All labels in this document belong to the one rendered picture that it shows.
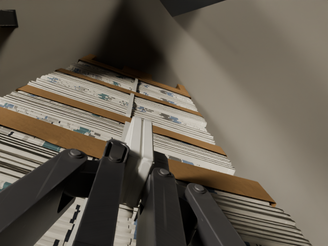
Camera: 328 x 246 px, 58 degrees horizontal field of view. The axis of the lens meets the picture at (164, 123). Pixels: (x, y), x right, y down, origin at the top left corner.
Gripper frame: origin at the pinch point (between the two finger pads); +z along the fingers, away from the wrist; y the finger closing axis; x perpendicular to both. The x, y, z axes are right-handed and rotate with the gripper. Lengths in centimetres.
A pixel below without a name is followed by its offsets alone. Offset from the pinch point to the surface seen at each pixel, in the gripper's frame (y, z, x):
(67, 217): -2.8, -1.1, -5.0
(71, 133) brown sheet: -5.6, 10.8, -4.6
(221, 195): 9.8, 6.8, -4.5
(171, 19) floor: 6, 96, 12
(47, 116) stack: -11.3, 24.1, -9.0
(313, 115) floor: 74, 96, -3
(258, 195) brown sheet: 14.6, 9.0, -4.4
